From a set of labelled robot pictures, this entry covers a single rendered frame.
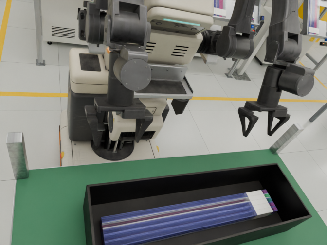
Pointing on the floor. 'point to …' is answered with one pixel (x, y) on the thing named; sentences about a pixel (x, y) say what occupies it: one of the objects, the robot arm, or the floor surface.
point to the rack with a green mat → (318, 228)
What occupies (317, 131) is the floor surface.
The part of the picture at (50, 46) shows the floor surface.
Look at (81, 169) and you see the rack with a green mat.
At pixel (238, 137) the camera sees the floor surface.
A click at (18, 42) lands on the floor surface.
